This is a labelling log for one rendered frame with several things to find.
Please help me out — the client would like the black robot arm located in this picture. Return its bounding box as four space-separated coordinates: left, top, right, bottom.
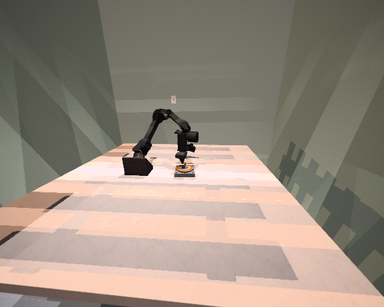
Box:
132 109 199 157

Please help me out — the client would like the orange round plate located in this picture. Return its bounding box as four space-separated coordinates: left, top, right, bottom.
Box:
177 165 193 172

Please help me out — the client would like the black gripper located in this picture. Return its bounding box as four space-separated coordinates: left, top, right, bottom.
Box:
175 141 187 164

